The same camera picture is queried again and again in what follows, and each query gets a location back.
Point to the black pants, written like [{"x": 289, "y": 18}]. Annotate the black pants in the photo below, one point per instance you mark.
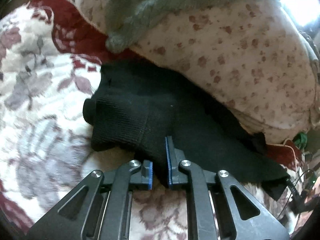
[{"x": 137, "y": 105}]

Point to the beige spotted pillow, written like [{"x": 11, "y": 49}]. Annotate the beige spotted pillow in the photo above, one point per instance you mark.
[{"x": 247, "y": 54}]

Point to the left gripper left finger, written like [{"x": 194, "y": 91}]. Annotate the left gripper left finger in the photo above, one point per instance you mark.
[{"x": 99, "y": 207}]

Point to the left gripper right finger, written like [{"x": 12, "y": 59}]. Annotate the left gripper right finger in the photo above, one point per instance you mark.
[{"x": 218, "y": 206}]

